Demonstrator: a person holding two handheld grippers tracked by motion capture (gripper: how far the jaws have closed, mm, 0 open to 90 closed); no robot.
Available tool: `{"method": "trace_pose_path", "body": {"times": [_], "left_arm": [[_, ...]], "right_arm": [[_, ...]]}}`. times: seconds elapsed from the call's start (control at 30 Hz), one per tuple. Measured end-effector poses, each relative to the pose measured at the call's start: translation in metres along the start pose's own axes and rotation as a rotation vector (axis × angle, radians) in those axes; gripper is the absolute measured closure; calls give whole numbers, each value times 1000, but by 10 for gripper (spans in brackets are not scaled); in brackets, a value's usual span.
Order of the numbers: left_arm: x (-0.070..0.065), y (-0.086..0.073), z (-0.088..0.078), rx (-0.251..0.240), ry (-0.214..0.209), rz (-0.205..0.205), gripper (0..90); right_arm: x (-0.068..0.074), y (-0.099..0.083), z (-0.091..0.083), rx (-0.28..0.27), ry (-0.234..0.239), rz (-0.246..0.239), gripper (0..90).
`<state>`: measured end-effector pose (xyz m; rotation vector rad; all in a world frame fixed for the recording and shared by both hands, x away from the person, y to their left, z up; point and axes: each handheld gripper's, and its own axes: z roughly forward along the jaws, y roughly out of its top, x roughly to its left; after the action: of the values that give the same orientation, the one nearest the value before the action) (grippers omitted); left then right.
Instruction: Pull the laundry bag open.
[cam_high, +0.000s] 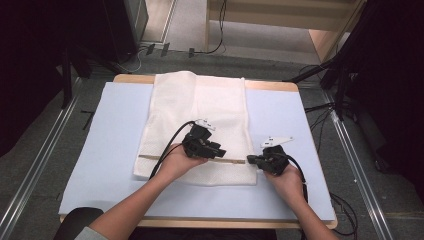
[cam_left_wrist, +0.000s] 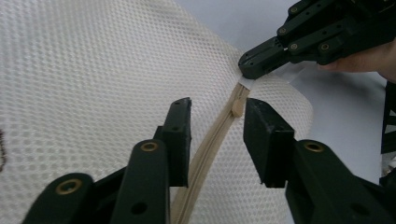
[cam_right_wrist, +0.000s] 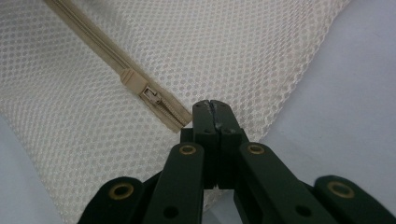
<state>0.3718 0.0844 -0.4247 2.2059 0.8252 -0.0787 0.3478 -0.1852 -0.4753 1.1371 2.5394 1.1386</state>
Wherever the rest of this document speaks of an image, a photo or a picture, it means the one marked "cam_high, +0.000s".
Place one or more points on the person's grey sleeve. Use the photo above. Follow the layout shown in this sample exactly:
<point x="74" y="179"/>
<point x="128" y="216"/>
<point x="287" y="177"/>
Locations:
<point x="91" y="234"/>

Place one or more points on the light blue mat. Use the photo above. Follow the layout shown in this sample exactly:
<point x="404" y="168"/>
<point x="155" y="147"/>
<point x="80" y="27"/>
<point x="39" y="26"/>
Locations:
<point x="110" y="133"/>

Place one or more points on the white towel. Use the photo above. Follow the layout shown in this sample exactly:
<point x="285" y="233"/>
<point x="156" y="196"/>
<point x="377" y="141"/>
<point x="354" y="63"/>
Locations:
<point x="216" y="100"/>

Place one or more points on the black metal frame stand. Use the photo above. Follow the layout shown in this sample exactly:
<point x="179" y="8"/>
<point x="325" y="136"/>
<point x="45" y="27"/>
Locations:
<point x="340" y="76"/>

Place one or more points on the dark curtain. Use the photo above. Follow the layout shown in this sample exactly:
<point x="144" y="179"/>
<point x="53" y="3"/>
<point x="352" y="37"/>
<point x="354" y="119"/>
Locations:
<point x="400" y="83"/>
<point x="30" y="66"/>

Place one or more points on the person's left hand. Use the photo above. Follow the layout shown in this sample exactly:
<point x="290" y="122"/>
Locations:
<point x="176" y="163"/>

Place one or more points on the black cabinet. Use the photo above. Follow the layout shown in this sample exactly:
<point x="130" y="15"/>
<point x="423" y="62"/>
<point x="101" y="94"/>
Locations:
<point x="128" y="26"/>

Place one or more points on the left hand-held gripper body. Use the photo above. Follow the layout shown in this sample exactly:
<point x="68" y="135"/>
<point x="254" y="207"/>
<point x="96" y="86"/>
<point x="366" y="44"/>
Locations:
<point x="196" y="145"/>

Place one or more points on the metal floor rail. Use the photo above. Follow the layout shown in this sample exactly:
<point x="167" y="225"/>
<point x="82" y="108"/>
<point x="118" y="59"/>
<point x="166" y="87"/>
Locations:
<point x="36" y="160"/>
<point x="356" y="166"/>

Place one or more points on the light wooden shelf unit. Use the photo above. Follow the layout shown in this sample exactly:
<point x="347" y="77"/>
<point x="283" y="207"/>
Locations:
<point x="283" y="16"/>

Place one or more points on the wooden table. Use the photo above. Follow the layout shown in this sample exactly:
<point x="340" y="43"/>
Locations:
<point x="273" y="86"/>

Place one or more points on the person's right hand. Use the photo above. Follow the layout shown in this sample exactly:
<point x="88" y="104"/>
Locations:
<point x="290" y="183"/>

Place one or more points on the black floor plug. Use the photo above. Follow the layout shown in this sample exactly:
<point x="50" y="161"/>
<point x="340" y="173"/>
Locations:
<point x="165" y="49"/>
<point x="191" y="52"/>
<point x="150" y="49"/>

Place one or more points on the black rounded object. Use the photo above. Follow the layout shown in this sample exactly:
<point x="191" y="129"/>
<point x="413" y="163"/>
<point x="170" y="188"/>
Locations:
<point x="78" y="220"/>

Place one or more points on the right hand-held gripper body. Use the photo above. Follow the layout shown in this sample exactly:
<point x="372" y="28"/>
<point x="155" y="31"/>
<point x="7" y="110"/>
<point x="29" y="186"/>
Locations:
<point x="276" y="160"/>

